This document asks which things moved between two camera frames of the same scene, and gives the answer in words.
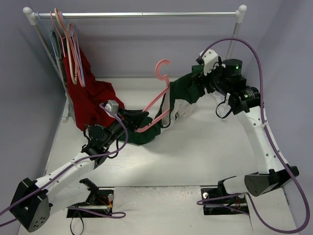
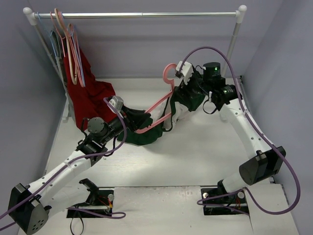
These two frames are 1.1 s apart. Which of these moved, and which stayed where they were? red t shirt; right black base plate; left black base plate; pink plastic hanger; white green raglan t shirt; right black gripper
Moved: white green raglan t shirt; right black gripper; pink plastic hanger
Stayed: left black base plate; right black base plate; red t shirt
